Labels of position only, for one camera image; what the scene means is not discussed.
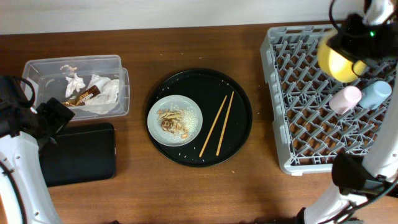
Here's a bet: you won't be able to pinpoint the black rectangular tray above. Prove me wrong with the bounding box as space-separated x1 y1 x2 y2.
39 123 116 187

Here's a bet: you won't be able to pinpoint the clear plastic waste bin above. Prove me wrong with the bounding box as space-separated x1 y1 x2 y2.
21 55 130 121

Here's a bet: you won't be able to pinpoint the wooden chopstick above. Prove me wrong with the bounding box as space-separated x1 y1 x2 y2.
216 91 234 156
199 95 227 157

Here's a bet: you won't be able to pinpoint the small white tissue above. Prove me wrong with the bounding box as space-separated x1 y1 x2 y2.
65 73 85 98

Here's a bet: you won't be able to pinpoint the grey plate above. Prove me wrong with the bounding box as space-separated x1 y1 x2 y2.
147 95 203 147

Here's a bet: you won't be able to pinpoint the large crumpled white paper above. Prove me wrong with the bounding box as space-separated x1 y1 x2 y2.
83 74 119 114

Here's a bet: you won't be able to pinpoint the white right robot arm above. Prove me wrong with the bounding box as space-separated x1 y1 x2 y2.
294 0 397 223

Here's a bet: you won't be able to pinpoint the gold brown snack wrapper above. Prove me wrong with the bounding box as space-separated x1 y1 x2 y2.
63 85 100 106

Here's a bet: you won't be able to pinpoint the light blue cup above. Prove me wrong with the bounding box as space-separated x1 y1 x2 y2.
358 81 392 110

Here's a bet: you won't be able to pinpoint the round black serving tray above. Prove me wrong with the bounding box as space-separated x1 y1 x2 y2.
146 68 252 167

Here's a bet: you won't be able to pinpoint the pink cup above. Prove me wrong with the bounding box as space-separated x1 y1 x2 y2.
329 86 362 114

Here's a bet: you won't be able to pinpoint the yellow-green bowl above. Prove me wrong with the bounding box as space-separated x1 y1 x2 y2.
317 29 368 83

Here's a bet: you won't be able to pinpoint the grey dishwasher rack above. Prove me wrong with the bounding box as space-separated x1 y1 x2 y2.
260 25 397 175

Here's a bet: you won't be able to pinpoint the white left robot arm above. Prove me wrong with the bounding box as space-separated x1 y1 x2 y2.
1 76 75 223

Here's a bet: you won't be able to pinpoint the food scraps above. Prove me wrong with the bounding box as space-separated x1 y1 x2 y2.
157 107 200 142

